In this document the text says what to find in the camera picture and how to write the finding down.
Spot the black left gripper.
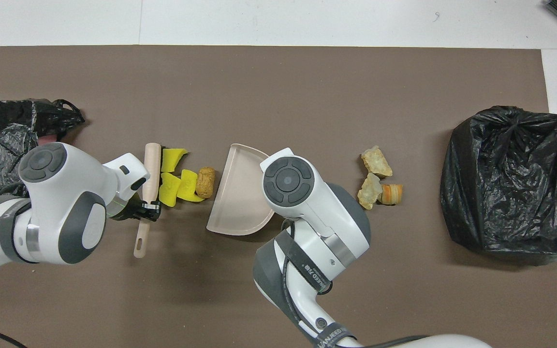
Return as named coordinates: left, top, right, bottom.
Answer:
left=112, top=197, right=162, bottom=223

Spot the yellow sponge piece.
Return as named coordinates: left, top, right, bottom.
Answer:
left=158, top=172, right=183, bottom=209
left=161, top=147, right=189, bottom=174
left=177, top=169, right=205, bottom=203

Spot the beige hand brush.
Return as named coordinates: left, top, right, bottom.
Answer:
left=133, top=142, right=162, bottom=259

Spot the brown bread roll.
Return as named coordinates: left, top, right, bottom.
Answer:
left=195, top=167, right=217, bottom=199

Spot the beige plastic dustpan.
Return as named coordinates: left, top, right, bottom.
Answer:
left=205, top=143, right=277, bottom=237

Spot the pale croissant chunk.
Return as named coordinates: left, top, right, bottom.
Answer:
left=361, top=145, right=394, bottom=178
left=357, top=173, right=382, bottom=211

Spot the orange striped croissant piece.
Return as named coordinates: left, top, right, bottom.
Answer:
left=378, top=183, right=404, bottom=206

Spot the bin with tied black bag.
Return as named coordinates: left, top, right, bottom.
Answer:
left=440, top=105, right=557, bottom=266

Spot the large brown table mat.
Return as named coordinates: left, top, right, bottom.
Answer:
left=0, top=45, right=557, bottom=348

